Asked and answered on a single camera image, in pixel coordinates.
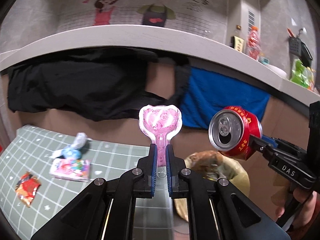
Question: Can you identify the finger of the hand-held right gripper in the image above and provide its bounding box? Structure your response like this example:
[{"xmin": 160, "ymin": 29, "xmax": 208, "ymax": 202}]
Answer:
[
  {"xmin": 262, "ymin": 135, "xmax": 279, "ymax": 148},
  {"xmin": 250, "ymin": 134, "xmax": 275, "ymax": 164}
]

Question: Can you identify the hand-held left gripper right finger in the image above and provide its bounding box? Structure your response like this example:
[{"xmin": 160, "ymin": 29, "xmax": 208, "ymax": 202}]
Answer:
[{"xmin": 167, "ymin": 144, "xmax": 292, "ymax": 240}]

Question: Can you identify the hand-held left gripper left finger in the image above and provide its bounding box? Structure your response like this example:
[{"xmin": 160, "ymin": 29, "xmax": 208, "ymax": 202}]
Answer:
[{"xmin": 31, "ymin": 144, "xmax": 158, "ymax": 240}]

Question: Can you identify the red drink can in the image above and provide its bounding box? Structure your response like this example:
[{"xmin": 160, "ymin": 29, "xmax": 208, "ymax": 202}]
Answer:
[{"xmin": 208, "ymin": 106, "xmax": 263, "ymax": 161}]

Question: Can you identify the yellow plastic bin bag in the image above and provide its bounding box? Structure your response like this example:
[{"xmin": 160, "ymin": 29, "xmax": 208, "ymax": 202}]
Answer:
[{"xmin": 174, "ymin": 151, "xmax": 250, "ymax": 223}]

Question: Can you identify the pink heart-shaped plastic wrapper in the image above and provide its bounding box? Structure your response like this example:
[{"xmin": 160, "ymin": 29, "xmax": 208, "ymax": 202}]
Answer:
[{"xmin": 139, "ymin": 104, "xmax": 183, "ymax": 167}]

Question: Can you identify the person's right hand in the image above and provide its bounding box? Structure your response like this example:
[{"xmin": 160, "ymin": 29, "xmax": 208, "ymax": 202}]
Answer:
[{"xmin": 275, "ymin": 187, "xmax": 317, "ymax": 230}]

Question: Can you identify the brown crumpled waste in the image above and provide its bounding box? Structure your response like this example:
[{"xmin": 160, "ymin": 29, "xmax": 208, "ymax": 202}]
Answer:
[{"xmin": 187, "ymin": 151, "xmax": 225, "ymax": 180}]

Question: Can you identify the blue towel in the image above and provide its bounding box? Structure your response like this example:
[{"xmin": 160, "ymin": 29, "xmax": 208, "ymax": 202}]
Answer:
[{"xmin": 179, "ymin": 66, "xmax": 271, "ymax": 130}]

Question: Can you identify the white bowl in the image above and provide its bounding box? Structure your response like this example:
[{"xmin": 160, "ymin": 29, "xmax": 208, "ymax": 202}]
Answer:
[{"xmin": 265, "ymin": 64, "xmax": 288, "ymax": 79}]

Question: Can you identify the green plastic bag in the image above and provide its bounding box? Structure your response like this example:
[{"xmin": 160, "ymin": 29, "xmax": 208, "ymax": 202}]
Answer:
[{"xmin": 290, "ymin": 59, "xmax": 317, "ymax": 90}]

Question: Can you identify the pink colourful packet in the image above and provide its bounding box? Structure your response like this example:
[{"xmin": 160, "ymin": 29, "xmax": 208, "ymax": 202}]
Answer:
[{"xmin": 49, "ymin": 158, "xmax": 91, "ymax": 182}]

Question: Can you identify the white and blue crumpled wrapper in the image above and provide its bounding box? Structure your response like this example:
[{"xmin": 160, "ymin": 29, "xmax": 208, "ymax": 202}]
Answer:
[{"xmin": 51, "ymin": 132, "xmax": 93, "ymax": 159}]

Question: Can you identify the black utensil holder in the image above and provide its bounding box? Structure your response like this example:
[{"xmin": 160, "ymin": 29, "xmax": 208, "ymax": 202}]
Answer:
[{"xmin": 289, "ymin": 36, "xmax": 313, "ymax": 65}]

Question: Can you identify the red plastic bottle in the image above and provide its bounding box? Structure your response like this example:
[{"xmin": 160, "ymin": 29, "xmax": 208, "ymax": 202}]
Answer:
[{"xmin": 246, "ymin": 26, "xmax": 262, "ymax": 60}]

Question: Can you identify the black cloth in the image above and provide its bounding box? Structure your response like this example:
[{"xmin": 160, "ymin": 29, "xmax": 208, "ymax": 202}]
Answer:
[{"xmin": 7, "ymin": 47, "xmax": 190, "ymax": 122}]

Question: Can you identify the green checked tablecloth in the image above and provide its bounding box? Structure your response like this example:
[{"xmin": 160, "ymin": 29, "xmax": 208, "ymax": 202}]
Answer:
[{"xmin": 0, "ymin": 124, "xmax": 175, "ymax": 240}]

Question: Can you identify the small red orange wrapper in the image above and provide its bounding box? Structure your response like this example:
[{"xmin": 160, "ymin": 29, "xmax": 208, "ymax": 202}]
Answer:
[{"xmin": 15, "ymin": 172, "xmax": 42, "ymax": 207}]

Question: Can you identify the grey stone counter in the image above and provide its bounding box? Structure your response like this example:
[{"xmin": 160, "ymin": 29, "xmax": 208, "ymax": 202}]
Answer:
[{"xmin": 0, "ymin": 24, "xmax": 320, "ymax": 110}]

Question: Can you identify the cartoon wall poster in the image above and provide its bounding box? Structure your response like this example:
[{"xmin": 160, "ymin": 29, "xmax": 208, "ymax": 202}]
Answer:
[{"xmin": 57, "ymin": 0, "xmax": 228, "ymax": 38}]

